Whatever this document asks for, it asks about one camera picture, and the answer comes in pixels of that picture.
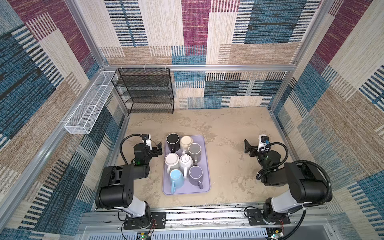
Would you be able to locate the black ceramic mug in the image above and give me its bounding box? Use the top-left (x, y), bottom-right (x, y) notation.
top-left (166, 133), bottom-right (180, 153)

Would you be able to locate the light blue mug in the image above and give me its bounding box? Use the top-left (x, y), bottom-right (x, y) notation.
top-left (170, 169), bottom-right (185, 194)

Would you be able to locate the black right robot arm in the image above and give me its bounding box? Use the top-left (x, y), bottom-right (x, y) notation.
top-left (244, 135), bottom-right (333, 226)

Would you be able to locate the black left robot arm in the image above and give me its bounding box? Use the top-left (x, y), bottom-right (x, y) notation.
top-left (95, 143), bottom-right (163, 229)

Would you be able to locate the white ceramic mug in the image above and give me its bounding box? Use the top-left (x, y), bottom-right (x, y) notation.
top-left (165, 153), bottom-right (180, 175)

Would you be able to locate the cream speckled mug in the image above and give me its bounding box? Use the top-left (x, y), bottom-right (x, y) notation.
top-left (180, 136), bottom-right (194, 155)

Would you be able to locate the white patterned mug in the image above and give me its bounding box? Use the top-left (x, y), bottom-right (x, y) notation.
top-left (179, 154), bottom-right (193, 179)

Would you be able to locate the grey ceramic mug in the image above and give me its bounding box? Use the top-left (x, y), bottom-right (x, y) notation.
top-left (188, 143), bottom-right (202, 166)

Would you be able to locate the purple ceramic mug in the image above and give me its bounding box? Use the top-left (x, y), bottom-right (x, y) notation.
top-left (189, 166), bottom-right (204, 190)

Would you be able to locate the lavender plastic tray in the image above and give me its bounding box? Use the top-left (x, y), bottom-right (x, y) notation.
top-left (163, 135), bottom-right (211, 196)

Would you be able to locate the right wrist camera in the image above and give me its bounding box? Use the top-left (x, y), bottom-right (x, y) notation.
top-left (258, 134), bottom-right (270, 153)

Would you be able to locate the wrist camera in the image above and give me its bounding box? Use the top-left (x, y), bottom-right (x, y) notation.
top-left (142, 134), bottom-right (152, 150)
top-left (258, 134), bottom-right (270, 153)

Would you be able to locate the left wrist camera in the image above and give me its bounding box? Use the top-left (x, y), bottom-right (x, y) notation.
top-left (142, 134), bottom-right (152, 150)

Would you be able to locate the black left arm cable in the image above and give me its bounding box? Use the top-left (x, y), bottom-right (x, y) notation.
top-left (119, 133), bottom-right (148, 165)

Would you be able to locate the black wire mesh shelf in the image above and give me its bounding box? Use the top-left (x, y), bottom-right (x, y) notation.
top-left (112, 68), bottom-right (175, 114)

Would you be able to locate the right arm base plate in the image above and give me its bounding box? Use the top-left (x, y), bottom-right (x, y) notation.
top-left (244, 208), bottom-right (291, 226)

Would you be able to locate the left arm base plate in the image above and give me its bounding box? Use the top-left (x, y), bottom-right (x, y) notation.
top-left (123, 212), bottom-right (167, 230)

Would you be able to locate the aluminium front rail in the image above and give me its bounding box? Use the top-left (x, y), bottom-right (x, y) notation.
top-left (75, 203), bottom-right (342, 240)

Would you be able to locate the white wire mesh basket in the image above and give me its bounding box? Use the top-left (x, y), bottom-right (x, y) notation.
top-left (65, 71), bottom-right (115, 135)

